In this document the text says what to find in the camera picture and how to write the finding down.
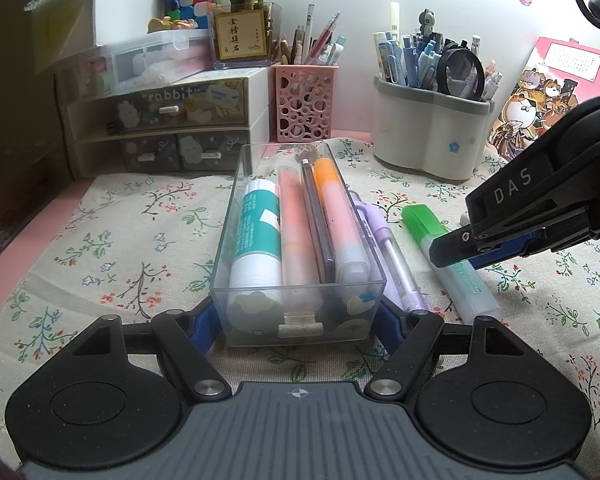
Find pink perforated pen holder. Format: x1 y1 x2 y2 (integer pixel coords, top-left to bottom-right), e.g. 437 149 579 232
271 63 340 143

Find white mini drawer cabinet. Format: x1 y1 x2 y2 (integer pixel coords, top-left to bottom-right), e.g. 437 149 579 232
55 66 272 179

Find bunch of pens and pencils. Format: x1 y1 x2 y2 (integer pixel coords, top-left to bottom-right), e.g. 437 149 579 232
275 4 349 67

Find black whiteboard marker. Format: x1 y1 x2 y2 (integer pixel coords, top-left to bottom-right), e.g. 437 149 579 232
301 145 337 283

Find brown calligraphy label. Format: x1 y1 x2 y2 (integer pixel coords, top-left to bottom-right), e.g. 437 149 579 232
214 9 269 61

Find orange cap highlighter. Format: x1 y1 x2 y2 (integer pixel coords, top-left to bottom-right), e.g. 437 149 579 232
311 158 372 285

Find teal and white glue stick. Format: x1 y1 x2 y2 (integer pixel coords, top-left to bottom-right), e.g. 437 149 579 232
227 178 284 292

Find white and grey pen holder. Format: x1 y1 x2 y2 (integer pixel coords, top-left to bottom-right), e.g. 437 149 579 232
371 74 496 182

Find salmon pink highlighter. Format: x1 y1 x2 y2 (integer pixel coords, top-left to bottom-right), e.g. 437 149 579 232
278 166 326 288

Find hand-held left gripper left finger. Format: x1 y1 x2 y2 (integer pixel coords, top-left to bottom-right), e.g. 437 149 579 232
74 297 233 403

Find green cap highlighter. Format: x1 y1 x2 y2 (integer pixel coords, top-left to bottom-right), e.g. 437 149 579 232
400 204 504 325

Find floral tablecloth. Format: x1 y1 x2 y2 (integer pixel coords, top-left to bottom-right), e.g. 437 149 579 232
0 137 600 461

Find cartoon cover book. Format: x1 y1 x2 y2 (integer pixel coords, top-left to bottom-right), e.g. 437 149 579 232
485 36 600 163

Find small orange figurine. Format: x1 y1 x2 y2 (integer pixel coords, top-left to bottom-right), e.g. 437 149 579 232
147 16 199 34

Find glass vase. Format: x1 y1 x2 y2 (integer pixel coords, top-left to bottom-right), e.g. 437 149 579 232
207 2 284 71

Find purple pen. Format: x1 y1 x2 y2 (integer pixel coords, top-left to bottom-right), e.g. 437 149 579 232
351 195 433 315

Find white lidded box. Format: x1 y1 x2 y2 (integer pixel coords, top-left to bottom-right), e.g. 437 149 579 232
22 0 98 76

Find clear plastic organizer box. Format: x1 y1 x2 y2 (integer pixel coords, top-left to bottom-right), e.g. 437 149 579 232
209 142 387 348

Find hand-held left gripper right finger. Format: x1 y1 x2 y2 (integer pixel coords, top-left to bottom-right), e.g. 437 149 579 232
364 300 528 403

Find black magnifying glass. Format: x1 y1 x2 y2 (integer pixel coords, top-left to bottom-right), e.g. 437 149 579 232
437 47 487 97

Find clear compartment storage box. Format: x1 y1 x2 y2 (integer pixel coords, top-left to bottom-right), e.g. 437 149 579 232
62 29 216 98

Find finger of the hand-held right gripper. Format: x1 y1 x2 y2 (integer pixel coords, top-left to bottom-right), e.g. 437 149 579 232
472 220 600 268
428 152 588 268

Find bunch of blue pens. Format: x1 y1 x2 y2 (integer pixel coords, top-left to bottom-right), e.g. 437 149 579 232
372 2 502 102

